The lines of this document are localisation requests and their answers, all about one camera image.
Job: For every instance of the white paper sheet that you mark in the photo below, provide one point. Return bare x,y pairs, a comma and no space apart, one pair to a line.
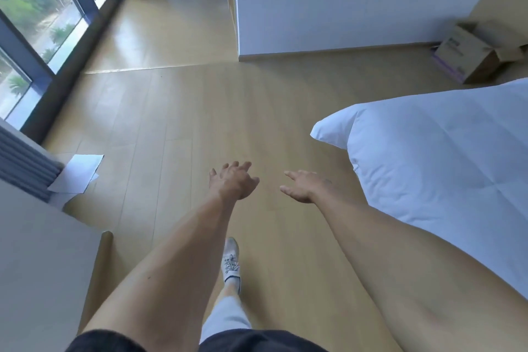
78,174

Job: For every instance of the white bed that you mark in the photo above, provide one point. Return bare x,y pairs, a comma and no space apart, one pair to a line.
445,166

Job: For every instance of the person's white left shoe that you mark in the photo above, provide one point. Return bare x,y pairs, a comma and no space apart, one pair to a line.
232,261

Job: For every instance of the black t-shirt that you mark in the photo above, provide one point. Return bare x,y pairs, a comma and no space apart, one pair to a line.
255,342

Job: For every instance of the person's left forearm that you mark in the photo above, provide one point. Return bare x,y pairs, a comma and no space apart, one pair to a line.
173,269

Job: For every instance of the person's left leg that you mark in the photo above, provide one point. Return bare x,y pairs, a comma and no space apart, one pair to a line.
230,290

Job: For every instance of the person's right forearm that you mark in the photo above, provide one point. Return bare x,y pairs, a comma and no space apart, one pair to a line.
420,277

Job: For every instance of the person's right hand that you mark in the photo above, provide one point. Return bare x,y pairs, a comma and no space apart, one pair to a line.
311,188

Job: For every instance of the person's left hand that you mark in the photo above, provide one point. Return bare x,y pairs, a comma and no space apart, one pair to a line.
233,182

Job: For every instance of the light denim shorts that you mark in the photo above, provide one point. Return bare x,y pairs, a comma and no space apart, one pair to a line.
225,316

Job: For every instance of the grey blue curtain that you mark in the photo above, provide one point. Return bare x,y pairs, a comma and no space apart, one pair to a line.
24,166

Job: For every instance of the brown cardboard box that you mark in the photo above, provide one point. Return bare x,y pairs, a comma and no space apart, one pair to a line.
458,50

